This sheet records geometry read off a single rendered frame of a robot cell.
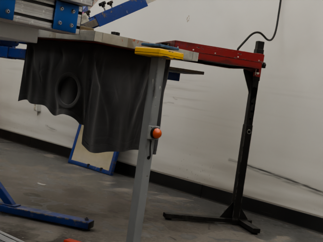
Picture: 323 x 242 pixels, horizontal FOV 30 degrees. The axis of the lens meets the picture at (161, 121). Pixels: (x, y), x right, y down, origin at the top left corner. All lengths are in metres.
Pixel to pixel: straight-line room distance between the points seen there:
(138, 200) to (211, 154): 2.57
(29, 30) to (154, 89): 0.53
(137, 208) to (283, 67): 2.42
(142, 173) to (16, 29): 0.71
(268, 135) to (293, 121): 0.23
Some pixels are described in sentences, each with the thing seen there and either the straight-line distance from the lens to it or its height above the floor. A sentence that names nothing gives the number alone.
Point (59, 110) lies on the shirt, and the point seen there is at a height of 0.67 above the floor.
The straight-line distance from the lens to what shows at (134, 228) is 2.25.
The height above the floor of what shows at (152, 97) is 0.78.
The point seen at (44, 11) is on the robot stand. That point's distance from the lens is 1.84.
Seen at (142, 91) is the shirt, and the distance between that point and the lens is 2.55.
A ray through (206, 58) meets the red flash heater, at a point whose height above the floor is 1.03.
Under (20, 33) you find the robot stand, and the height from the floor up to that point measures 0.92.
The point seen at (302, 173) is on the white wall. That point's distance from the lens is 4.29.
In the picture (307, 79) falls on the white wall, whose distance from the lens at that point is 4.31.
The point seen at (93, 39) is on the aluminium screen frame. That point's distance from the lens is 2.24.
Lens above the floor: 0.81
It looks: 3 degrees down
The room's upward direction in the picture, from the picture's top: 8 degrees clockwise
